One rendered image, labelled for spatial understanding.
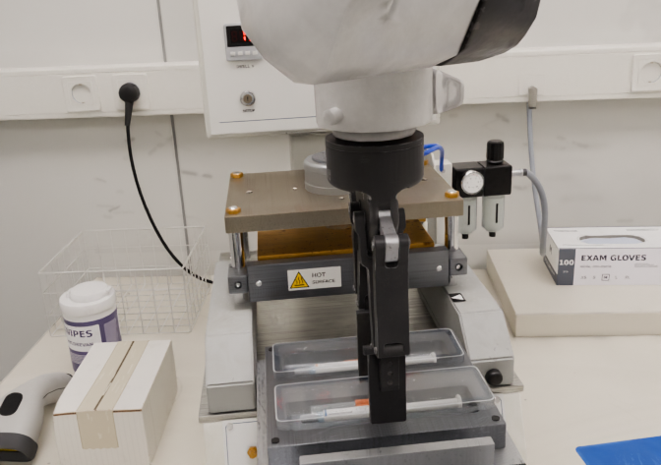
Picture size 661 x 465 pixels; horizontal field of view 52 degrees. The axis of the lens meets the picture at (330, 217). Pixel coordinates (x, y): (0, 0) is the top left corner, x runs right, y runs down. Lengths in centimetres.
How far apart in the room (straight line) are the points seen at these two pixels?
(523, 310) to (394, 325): 75
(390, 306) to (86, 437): 58
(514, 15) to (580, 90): 100
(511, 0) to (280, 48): 13
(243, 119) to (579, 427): 63
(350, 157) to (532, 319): 79
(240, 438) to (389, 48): 49
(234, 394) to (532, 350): 62
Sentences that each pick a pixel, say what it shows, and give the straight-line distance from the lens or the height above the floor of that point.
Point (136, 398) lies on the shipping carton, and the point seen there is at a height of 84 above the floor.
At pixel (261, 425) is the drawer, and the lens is 66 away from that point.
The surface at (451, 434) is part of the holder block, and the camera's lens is 61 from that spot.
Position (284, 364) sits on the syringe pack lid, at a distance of 67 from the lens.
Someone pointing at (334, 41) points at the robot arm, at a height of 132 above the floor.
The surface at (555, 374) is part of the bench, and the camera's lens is 116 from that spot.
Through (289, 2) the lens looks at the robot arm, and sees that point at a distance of 35.
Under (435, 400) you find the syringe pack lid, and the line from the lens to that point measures 60.
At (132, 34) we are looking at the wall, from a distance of 147.
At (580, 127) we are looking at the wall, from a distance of 148.
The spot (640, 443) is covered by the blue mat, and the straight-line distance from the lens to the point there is 104.
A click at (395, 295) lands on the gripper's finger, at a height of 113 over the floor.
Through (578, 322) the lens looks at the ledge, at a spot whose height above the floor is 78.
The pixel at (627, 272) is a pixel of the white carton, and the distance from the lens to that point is 137.
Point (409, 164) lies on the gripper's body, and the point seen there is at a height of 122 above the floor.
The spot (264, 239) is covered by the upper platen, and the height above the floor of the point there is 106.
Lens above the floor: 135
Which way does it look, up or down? 19 degrees down
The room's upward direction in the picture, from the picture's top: 3 degrees counter-clockwise
